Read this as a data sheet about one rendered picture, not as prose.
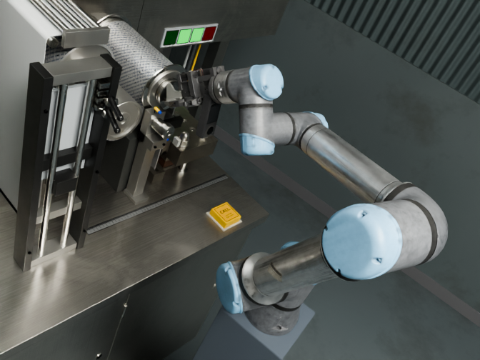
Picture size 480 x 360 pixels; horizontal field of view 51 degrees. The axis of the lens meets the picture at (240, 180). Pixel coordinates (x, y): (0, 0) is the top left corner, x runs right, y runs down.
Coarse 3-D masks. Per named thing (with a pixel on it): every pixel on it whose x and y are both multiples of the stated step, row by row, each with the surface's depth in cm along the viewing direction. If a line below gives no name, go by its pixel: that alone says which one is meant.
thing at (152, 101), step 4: (116, 20) 137; (104, 24) 135; (168, 72) 126; (172, 72) 127; (176, 72) 128; (160, 76) 125; (164, 76) 126; (168, 76) 127; (172, 76) 128; (176, 76) 129; (156, 80) 125; (160, 80) 126; (164, 80) 127; (152, 84) 126; (156, 84) 126; (152, 88) 126; (156, 88) 127; (152, 92) 127; (148, 96) 127; (152, 96) 128; (148, 100) 128; (152, 100) 129; (152, 104) 130; (156, 104) 131; (160, 104) 132
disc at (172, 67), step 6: (168, 66) 125; (174, 66) 127; (180, 66) 129; (156, 72) 124; (162, 72) 125; (180, 72) 130; (150, 78) 124; (156, 78) 125; (174, 78) 130; (150, 84) 125; (144, 90) 125; (144, 96) 127; (144, 102) 128; (144, 108) 130
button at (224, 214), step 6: (222, 204) 155; (228, 204) 156; (216, 210) 152; (222, 210) 153; (228, 210) 154; (234, 210) 155; (216, 216) 151; (222, 216) 151; (228, 216) 151; (234, 216) 152; (240, 216) 153; (222, 222) 150; (228, 222) 150; (234, 222) 153
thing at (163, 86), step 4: (168, 80) 127; (172, 80) 128; (176, 80) 130; (160, 84) 127; (164, 84) 127; (172, 84) 128; (176, 84) 129; (160, 88) 127; (164, 88) 127; (176, 88) 130; (156, 92) 128; (160, 92) 127; (164, 92) 128; (156, 96) 128; (160, 96) 128; (164, 96) 129; (156, 100) 130; (160, 100) 129; (164, 100) 130; (164, 104) 131
